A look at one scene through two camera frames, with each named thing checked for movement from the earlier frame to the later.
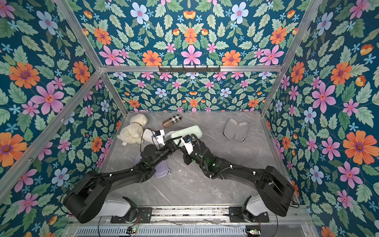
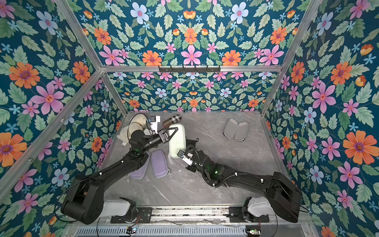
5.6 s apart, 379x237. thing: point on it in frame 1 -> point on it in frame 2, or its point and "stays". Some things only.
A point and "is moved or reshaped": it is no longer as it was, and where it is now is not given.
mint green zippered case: x=196 y=130 is moved or reshaped
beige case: x=233 y=130 stays
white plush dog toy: x=132 y=133 stays
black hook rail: x=189 y=70 stays
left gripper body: x=166 y=150 -> x=155 y=141
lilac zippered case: x=161 y=169 stays
